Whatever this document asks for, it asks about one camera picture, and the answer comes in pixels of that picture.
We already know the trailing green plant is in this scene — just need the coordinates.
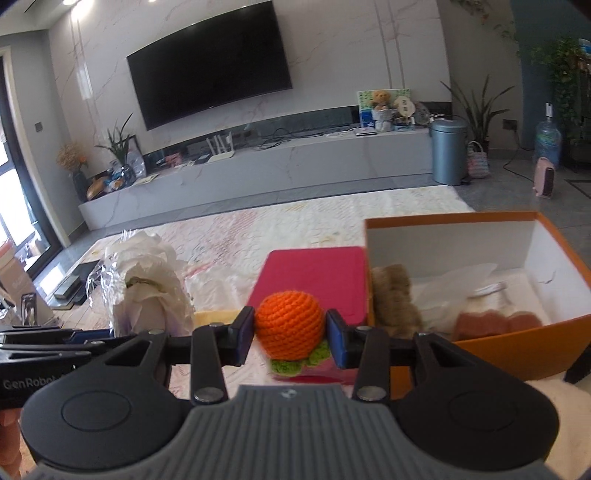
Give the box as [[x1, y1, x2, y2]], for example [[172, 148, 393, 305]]
[[531, 37, 591, 144]]

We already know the brown bear-shaped sponge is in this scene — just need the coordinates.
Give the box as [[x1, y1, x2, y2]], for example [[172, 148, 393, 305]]
[[372, 264, 424, 337]]

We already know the pink space heater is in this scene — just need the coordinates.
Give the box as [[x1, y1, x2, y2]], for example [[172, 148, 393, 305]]
[[533, 157, 557, 199]]

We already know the blue-grey trash can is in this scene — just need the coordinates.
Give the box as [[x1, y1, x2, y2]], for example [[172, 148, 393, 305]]
[[429, 117, 468, 186]]

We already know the black wall television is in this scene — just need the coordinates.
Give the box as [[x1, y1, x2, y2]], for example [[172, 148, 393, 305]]
[[127, 0, 294, 131]]

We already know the grey marble television console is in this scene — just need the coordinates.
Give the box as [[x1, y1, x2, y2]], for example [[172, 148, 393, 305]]
[[78, 124, 444, 232]]

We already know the long-leaf potted plant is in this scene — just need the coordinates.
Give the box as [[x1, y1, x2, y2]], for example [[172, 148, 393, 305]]
[[441, 76, 515, 153]]

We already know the white hand fan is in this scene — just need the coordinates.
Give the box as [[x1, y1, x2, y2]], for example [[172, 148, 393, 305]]
[[392, 95, 414, 123]]

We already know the white router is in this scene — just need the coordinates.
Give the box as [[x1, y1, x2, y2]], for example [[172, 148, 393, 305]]
[[205, 131, 236, 162]]

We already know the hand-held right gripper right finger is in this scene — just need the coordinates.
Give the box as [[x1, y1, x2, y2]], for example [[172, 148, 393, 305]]
[[325, 310, 504, 401]]

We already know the orange crochet fruit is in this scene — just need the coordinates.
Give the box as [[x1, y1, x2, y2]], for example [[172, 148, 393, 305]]
[[255, 291, 333, 379]]

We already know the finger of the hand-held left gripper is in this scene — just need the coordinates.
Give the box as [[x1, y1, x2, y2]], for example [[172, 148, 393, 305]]
[[0, 351, 93, 367], [0, 325, 114, 352]]

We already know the orange cardboard box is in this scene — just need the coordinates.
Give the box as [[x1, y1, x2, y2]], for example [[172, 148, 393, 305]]
[[364, 211, 591, 393]]

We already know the glass balcony door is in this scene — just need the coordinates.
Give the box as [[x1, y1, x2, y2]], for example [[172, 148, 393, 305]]
[[0, 46, 63, 273]]

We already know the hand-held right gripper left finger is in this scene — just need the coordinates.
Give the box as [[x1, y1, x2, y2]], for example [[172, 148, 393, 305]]
[[78, 305, 256, 407]]

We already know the vase of orange flowers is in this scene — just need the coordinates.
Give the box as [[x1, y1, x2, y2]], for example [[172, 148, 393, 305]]
[[56, 141, 90, 201]]

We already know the black set-top box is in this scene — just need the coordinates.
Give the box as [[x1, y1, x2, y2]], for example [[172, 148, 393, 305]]
[[52, 261, 101, 309]]

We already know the blue water jug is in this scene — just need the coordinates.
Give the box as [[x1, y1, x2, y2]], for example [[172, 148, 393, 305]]
[[534, 102, 563, 169]]

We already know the white bundle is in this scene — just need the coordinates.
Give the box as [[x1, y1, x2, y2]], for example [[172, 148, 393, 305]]
[[88, 229, 195, 337]]

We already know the red storage box with balls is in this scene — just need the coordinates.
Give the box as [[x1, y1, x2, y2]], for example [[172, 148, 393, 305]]
[[247, 246, 370, 384]]

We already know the pale quilted table cover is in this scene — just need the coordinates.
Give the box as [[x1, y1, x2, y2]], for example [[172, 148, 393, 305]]
[[28, 185, 476, 384]]

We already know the small potted green plant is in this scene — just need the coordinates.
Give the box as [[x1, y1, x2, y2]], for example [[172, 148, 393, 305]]
[[96, 113, 139, 183]]

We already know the brown teddy bear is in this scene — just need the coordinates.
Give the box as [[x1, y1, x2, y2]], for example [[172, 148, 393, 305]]
[[372, 89, 394, 132]]

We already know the person's left hand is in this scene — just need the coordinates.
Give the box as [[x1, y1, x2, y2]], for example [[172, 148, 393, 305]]
[[0, 408, 22, 480]]

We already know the woven basket bag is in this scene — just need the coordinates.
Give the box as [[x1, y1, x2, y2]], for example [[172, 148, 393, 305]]
[[466, 141, 489, 179]]

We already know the small brown plush toy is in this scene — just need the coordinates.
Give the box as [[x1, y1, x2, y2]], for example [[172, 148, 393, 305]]
[[455, 310, 541, 341]]

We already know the green and blue painting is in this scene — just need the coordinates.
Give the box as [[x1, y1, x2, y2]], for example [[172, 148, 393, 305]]
[[357, 88, 411, 130]]

